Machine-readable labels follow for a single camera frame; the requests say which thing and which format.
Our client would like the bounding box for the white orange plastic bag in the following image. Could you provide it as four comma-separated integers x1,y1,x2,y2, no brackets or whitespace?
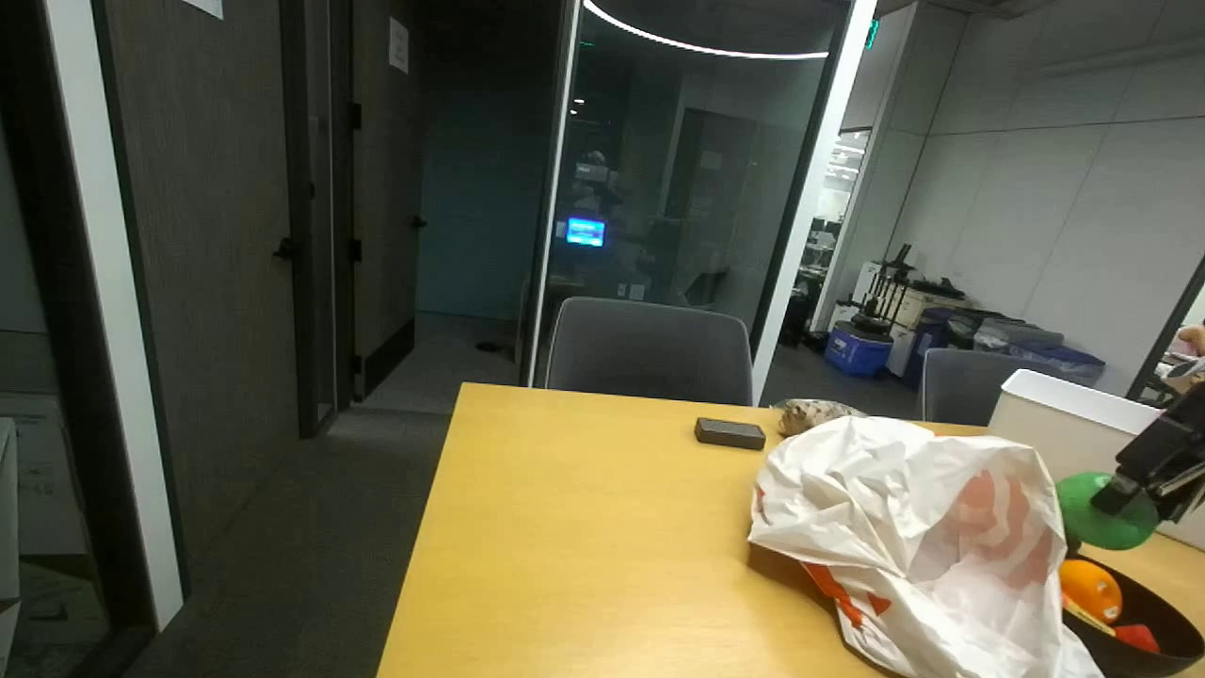
749,418,1105,678

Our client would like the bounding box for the blue screen monitor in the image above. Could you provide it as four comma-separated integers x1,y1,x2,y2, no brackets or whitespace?
566,215,605,247

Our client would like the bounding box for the blue bin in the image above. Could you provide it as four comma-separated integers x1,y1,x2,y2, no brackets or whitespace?
825,325,894,378

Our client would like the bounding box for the green round object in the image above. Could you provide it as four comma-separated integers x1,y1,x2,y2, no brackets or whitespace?
1059,472,1160,550

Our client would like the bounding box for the white rectangular box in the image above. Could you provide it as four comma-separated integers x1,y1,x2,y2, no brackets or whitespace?
988,367,1205,554

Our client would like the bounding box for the black bowl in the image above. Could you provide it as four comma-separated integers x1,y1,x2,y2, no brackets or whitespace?
1063,559,1205,678

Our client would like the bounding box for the grey office chair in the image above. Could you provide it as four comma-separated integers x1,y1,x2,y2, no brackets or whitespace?
543,299,752,402

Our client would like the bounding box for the orange fruit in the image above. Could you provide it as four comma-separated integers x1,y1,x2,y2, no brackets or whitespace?
1059,559,1126,621

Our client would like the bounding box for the clear bag of nuts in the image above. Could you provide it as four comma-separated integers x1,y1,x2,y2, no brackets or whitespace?
784,400,850,437

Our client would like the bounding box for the small red fruit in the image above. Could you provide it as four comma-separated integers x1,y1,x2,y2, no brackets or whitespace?
1115,621,1160,654

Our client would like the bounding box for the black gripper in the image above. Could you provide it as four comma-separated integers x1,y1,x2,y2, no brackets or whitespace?
1091,385,1205,522

